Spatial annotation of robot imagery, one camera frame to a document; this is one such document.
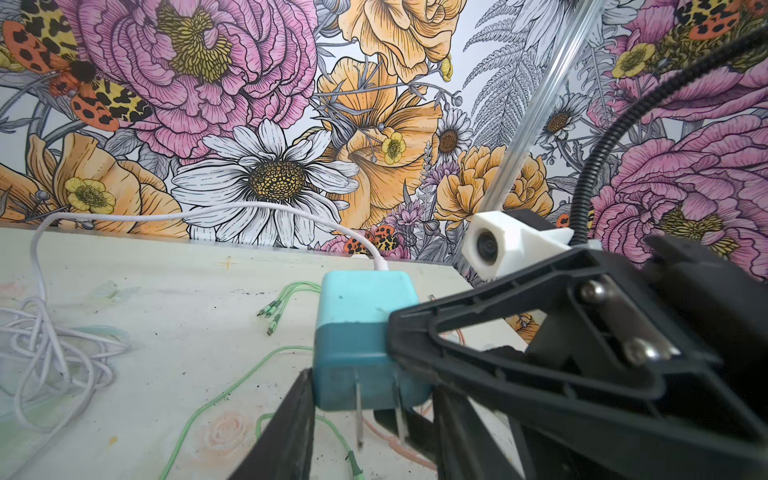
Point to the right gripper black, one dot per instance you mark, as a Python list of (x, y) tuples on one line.
[(584, 367)]

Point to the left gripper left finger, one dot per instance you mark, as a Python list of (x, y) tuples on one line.
[(284, 450)]

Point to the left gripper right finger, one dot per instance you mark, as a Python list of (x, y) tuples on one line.
[(466, 449)]

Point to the teal charger with white cable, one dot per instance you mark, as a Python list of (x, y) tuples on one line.
[(352, 369)]

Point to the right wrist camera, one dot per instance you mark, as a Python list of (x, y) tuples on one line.
[(499, 243)]

